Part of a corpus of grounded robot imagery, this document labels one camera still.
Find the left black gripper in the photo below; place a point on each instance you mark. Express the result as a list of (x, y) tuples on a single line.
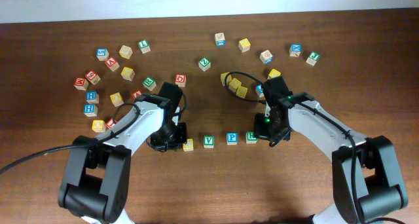
[(168, 139)]

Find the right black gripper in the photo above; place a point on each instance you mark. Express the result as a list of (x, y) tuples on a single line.
[(273, 135)]

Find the yellow C block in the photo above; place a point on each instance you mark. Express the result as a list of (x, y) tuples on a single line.
[(188, 145)]

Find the green r block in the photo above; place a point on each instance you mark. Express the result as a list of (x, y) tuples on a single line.
[(250, 138), (149, 83)]

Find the green V block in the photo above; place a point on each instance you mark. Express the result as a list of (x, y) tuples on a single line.
[(209, 141)]

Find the blue P block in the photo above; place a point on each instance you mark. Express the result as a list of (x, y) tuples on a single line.
[(232, 138)]

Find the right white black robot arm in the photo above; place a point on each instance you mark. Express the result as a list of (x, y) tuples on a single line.
[(367, 180)]

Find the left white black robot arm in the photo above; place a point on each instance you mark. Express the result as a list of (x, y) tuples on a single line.
[(96, 178)]

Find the blue E block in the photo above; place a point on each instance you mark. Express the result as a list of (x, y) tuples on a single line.
[(259, 91)]

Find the yellow cluster block lower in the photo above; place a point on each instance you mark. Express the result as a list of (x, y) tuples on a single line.
[(241, 92)]

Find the yellow cluster block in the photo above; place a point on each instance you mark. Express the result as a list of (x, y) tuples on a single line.
[(226, 78), (241, 92), (234, 84)]

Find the right yellow block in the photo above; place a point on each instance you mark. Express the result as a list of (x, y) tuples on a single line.
[(274, 73)]

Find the lower red A block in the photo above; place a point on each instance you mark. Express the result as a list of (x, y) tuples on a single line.
[(136, 94)]

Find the red a block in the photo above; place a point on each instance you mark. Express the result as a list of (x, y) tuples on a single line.
[(112, 64), (136, 94)]

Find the red O block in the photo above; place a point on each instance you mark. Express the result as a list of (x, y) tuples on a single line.
[(180, 80)]

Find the yellow cluster block middle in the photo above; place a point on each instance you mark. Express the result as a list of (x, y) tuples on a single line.
[(234, 84)]

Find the red I block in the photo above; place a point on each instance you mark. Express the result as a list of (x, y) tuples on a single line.
[(110, 123)]

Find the yellow O block middle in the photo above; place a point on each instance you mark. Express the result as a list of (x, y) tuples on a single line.
[(116, 99)]

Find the yellow o block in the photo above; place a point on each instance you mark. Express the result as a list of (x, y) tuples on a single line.
[(116, 99), (98, 126)]

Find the wooden block blue edge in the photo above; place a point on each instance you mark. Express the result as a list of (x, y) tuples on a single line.
[(266, 57)]

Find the yellow cluster block upper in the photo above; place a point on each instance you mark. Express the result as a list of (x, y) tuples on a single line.
[(226, 78)]

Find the yellow O block lower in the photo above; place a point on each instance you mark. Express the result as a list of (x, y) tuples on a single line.
[(98, 126)]

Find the upper left yellow block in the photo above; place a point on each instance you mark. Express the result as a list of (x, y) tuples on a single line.
[(127, 73)]

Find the green Z block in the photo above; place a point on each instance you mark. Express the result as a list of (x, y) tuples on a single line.
[(204, 64)]

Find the green J block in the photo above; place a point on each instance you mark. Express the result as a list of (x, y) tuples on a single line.
[(313, 58)]

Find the blue X block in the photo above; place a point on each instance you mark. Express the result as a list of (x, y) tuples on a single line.
[(295, 50)]

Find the lower blue H block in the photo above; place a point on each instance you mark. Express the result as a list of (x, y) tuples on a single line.
[(90, 110)]

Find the blue h block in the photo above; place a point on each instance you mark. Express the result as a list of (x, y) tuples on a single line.
[(92, 97), (90, 110)]

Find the top yellow block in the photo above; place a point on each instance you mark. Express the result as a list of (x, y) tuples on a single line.
[(244, 45)]

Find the upper blue H block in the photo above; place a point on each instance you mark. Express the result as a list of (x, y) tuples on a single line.
[(92, 97)]

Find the green L block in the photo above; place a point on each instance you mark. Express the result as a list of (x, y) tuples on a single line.
[(144, 46)]

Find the upper red A block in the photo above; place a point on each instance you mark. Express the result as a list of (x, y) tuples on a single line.
[(112, 64)]

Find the plain wooden yellow block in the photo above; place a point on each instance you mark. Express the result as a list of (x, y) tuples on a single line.
[(125, 51)]

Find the red 9 block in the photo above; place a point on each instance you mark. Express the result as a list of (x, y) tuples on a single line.
[(92, 77)]

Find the red M block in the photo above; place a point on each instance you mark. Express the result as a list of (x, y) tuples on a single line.
[(81, 83)]

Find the wooden block blue side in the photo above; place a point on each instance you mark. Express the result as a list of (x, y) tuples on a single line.
[(219, 39)]

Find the blue 5 block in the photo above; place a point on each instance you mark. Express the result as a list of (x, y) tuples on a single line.
[(102, 54)]

